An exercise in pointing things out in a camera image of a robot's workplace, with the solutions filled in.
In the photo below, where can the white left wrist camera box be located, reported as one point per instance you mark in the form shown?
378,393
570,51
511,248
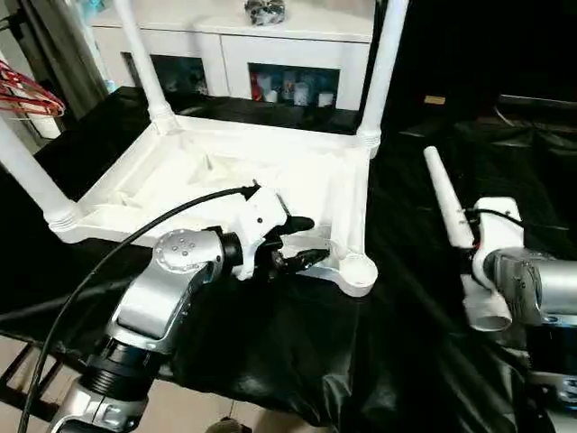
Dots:
261,212

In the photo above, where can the black television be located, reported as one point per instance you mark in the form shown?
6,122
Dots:
541,106

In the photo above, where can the white plastic table leg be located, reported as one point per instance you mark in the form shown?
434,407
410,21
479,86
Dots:
383,67
31,176
144,58
446,194

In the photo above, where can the small white ceramic cup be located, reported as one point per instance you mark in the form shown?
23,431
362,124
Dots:
325,99

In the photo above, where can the white ceramic jar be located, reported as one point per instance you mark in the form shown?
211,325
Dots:
302,94

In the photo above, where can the white plastic container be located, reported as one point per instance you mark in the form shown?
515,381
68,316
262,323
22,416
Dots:
47,127

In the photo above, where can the white glass-door cabinet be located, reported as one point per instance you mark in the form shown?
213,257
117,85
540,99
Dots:
225,45

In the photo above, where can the white teal patterned curtain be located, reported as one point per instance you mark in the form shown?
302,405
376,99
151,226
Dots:
104,67

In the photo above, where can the red clothes hangers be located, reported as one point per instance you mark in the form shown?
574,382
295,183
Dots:
27,94

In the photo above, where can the black bundle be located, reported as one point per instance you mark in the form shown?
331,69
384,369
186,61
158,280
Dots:
265,11

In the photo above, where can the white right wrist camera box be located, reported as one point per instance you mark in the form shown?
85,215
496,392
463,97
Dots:
496,225

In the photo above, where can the grey curtain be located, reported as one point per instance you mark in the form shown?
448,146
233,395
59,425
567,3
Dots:
67,45

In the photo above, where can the black metal table frame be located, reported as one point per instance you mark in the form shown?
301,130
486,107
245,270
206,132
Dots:
27,365

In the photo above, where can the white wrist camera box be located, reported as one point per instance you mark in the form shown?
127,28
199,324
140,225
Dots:
261,212
496,225

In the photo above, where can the black glossy mat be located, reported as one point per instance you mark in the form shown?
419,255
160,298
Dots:
405,216

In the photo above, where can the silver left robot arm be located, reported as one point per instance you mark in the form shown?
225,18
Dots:
171,275

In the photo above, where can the white plastic table top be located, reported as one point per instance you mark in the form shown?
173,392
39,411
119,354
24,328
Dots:
180,149

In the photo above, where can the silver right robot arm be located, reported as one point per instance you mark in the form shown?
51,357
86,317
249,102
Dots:
536,279

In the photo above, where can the grey robot foot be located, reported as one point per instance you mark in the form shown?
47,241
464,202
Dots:
226,426

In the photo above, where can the red white ceramic figure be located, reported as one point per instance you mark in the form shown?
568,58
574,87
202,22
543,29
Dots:
258,88

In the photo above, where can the small teal box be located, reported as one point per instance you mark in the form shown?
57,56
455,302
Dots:
95,5

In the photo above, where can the small tan box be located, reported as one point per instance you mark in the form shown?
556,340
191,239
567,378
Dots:
435,99

